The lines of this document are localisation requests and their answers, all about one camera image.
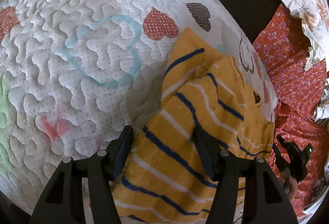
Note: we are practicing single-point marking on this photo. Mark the red floral cloth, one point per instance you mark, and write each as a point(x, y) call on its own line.
point(287, 72)

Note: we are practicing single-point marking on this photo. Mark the white quilted heart blanket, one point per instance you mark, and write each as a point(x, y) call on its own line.
point(77, 59)

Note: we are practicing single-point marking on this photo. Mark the person's right hand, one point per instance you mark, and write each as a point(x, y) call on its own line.
point(291, 188)

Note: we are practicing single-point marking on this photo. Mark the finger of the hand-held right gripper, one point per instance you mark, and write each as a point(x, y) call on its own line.
point(282, 143)

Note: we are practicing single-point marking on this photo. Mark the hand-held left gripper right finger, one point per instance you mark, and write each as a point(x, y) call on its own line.
point(205, 157)

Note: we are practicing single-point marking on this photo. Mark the printed paper sheets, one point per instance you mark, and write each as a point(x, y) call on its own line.
point(318, 195)

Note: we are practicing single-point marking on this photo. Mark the yellow striped small shirt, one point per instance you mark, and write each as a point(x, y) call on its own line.
point(180, 123)

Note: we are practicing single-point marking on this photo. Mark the crumpled silver foil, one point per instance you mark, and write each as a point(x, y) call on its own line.
point(322, 103)

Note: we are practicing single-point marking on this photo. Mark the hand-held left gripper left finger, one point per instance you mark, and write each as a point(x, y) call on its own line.
point(122, 153)

